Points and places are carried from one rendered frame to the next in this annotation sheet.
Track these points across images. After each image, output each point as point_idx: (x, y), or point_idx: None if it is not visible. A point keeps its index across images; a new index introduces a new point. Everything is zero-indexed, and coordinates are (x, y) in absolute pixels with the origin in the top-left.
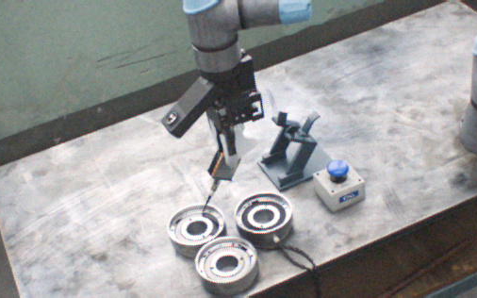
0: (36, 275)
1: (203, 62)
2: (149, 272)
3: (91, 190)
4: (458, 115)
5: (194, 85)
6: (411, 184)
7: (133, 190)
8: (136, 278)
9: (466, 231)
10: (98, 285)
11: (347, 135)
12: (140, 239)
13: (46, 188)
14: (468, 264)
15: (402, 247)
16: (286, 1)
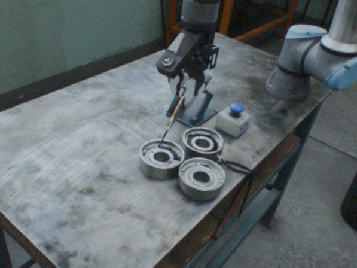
0: (34, 216)
1: (198, 14)
2: (137, 195)
3: (48, 142)
4: (259, 82)
5: (179, 37)
6: (265, 118)
7: (84, 139)
8: (130, 201)
9: None
10: (100, 213)
11: None
12: (113, 172)
13: (3, 145)
14: (270, 167)
15: None
16: None
